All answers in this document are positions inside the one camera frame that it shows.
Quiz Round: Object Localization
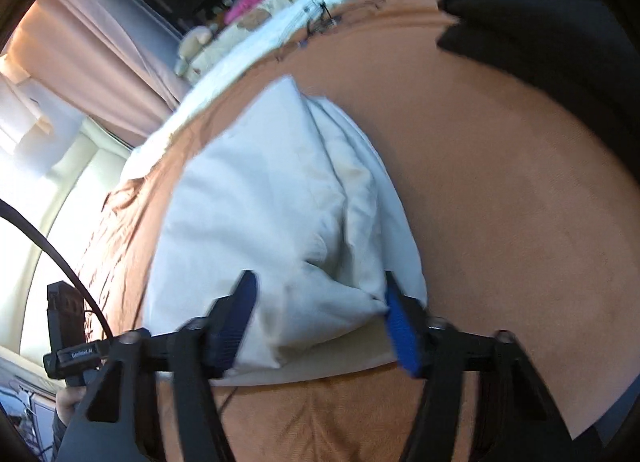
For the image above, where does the black quilted sleeve forearm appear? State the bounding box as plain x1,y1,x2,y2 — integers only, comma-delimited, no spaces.
51,412,67,462

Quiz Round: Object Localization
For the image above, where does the black cable on bed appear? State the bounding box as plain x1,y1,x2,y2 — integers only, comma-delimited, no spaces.
274,0,388,62

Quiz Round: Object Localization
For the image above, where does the orange bed cover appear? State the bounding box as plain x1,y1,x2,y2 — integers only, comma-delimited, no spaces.
79,0,639,461

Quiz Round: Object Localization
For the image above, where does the black garment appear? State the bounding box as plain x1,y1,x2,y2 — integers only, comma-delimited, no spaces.
438,0,639,172

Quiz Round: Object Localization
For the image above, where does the beige plush toy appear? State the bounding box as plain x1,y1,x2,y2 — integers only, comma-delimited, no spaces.
174,26,213,76

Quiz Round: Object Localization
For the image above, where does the pale green quilt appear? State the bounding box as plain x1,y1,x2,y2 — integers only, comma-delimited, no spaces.
120,0,349,180

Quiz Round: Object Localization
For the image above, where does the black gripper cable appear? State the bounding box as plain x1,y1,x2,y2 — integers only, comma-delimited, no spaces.
0,198,115,343

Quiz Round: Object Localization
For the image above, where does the cream padded headboard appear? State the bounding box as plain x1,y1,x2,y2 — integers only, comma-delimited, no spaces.
1,120,130,371

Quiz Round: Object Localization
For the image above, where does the left pink curtain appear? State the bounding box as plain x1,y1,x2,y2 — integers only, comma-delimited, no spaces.
8,0,190,147

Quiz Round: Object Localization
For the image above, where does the person's left hand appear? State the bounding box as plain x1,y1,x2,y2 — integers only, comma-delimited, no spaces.
55,386,87,426

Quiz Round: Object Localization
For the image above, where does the beige jacket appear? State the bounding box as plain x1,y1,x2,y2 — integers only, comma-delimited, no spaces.
143,76,427,386

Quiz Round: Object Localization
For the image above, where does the pink cloth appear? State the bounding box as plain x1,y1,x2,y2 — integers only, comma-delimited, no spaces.
224,0,263,26

